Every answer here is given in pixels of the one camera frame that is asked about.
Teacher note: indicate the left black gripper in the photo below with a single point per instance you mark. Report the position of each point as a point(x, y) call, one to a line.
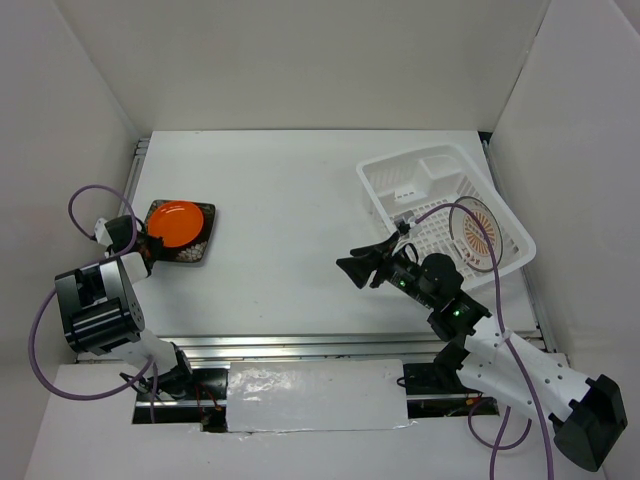
point(155, 242)

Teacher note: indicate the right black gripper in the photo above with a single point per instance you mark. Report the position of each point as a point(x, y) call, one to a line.
point(361, 266)

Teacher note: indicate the orange round plate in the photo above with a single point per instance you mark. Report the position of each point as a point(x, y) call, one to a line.
point(176, 223)

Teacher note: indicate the white sunburst pattern plate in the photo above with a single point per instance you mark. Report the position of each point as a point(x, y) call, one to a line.
point(476, 235)

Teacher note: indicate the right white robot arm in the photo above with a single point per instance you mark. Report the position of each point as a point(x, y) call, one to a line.
point(585, 417)

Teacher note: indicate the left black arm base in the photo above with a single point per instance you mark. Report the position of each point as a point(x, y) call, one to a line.
point(196, 397)

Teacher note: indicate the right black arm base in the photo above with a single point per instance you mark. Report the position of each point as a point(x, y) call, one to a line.
point(434, 391)

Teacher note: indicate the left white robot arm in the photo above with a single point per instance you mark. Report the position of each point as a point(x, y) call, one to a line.
point(100, 311)

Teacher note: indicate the white plastic dish rack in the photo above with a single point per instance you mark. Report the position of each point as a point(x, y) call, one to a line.
point(429, 181)

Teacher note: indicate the black square floral plate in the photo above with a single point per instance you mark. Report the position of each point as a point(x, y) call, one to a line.
point(193, 252)

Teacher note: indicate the white foil covered panel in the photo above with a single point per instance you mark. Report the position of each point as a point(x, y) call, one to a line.
point(341, 395)

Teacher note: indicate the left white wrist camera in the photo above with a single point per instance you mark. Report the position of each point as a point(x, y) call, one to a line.
point(101, 233)

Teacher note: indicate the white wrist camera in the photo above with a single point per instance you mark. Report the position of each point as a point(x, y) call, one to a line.
point(405, 223)
point(101, 233)

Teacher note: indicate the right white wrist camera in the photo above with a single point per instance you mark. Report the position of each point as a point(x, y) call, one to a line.
point(405, 223)

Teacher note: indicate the aluminium frame rail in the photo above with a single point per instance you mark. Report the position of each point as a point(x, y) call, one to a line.
point(233, 306)

